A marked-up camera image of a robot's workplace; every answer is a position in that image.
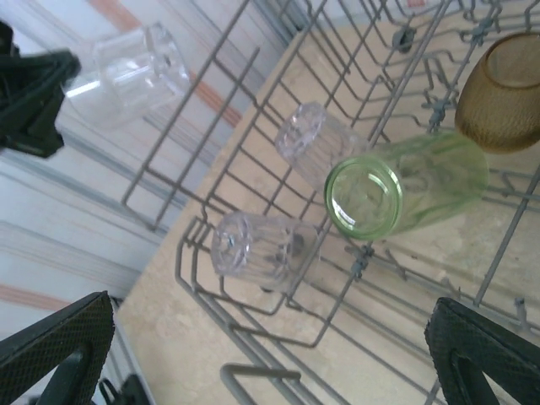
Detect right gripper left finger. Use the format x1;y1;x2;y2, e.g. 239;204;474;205
0;290;116;405

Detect grey wire dish rack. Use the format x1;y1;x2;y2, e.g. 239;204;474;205
120;0;540;405

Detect green transparent glass cup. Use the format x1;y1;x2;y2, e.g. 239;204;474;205
323;130;490;241

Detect clear plastic cup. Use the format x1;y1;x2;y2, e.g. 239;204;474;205
209;210;321;294
61;21;192;132
273;102;368;191

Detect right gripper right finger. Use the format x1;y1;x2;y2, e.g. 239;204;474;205
424;296;540;405

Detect amber textured cup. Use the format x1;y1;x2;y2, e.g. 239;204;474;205
454;32;540;155

